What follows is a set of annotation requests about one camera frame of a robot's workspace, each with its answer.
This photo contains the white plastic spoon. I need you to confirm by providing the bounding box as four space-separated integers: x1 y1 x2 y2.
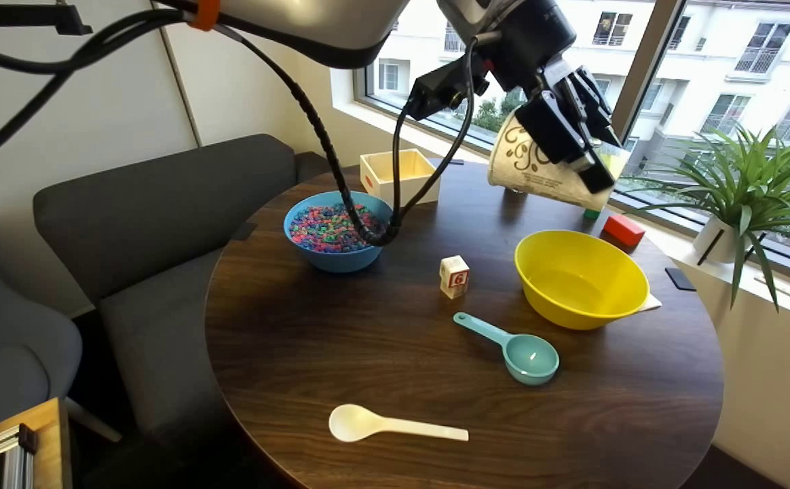
325 401 472 446

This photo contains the yellow plastic bowl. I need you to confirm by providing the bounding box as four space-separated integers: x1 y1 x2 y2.
514 226 655 333

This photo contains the dark grey sofa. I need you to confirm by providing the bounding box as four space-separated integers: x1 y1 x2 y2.
33 132 343 436

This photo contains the green spiky plant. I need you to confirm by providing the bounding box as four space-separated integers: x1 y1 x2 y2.
632 124 790 315

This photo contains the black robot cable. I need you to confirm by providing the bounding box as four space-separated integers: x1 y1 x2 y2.
0 4 481 249

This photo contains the white patterned paper cup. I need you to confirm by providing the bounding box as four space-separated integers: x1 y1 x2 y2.
485 111 616 213

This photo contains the white plant pot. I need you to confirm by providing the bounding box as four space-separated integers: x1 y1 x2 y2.
690 213 750 268

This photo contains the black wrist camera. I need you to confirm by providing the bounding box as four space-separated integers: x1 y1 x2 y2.
402 53 495 122

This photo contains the red block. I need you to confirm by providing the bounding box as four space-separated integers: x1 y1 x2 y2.
597 211 648 255

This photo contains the blue grey chair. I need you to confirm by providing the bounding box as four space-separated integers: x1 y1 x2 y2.
0 239 83 429

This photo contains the blue plastic bowl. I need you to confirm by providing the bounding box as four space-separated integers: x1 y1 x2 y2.
282 188 393 277

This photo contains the white printed cube block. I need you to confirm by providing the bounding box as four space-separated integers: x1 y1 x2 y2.
438 253 472 302

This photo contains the teal measuring scoop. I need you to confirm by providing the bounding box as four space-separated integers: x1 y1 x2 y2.
451 310 561 389

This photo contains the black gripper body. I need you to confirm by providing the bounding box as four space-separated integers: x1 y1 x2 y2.
485 0 582 91

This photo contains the colourful beads heap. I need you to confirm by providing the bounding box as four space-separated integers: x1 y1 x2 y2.
287 201 388 255

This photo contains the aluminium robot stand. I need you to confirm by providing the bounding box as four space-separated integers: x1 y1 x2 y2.
0 394 75 489

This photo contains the white wooden box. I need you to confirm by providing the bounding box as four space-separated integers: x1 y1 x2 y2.
359 145 446 213

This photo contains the white paper sheet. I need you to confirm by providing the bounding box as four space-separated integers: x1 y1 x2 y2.
632 289 664 315

